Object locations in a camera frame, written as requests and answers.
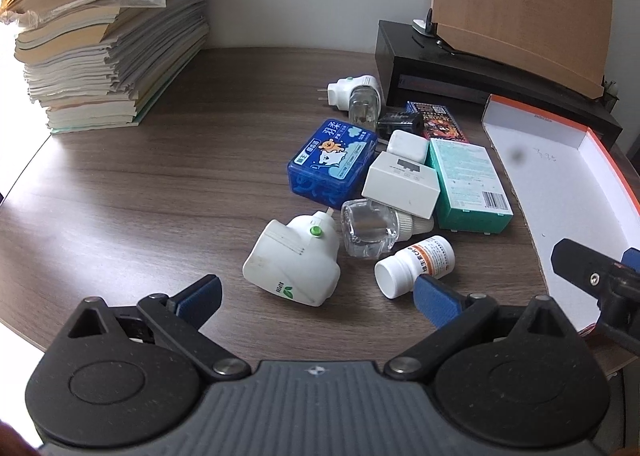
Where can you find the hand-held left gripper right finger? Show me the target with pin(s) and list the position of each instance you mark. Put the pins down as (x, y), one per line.
(437, 303)

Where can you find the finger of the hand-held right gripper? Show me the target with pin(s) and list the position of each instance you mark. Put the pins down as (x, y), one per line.
(582, 263)
(632, 256)

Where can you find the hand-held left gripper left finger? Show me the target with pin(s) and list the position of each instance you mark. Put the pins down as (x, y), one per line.
(202, 293)

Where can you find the white pill bottle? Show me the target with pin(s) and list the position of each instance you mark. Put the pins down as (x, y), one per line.
(410, 263)

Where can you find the large white plug-in heater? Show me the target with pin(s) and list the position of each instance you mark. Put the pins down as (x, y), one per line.
(290, 261)

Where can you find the orange and white box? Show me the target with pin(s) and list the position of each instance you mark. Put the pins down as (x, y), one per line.
(550, 175)

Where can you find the clear liquid bottle white cap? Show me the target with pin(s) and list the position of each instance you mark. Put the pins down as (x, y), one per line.
(365, 231)

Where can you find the white cardboard box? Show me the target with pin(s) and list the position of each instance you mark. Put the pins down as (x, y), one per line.
(400, 183)

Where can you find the green cardboard box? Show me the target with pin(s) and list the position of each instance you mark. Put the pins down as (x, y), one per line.
(465, 175)

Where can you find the white wall charger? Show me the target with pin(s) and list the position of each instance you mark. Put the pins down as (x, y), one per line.
(407, 145)

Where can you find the blue dental floss box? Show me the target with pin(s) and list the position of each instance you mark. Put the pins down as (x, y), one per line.
(330, 155)

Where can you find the black wall charger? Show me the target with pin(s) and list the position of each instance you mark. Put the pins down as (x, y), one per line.
(400, 121)

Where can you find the red patterned card pack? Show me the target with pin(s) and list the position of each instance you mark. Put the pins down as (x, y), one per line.
(440, 123)

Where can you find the small white heater with bottle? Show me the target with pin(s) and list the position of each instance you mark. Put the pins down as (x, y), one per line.
(350, 88)

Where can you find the black desk riser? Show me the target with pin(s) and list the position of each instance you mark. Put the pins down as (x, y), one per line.
(400, 50)

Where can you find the stack of books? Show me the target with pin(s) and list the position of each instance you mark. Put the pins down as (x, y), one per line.
(100, 45)

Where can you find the curved wooden board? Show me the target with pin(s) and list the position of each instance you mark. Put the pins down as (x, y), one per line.
(520, 0)

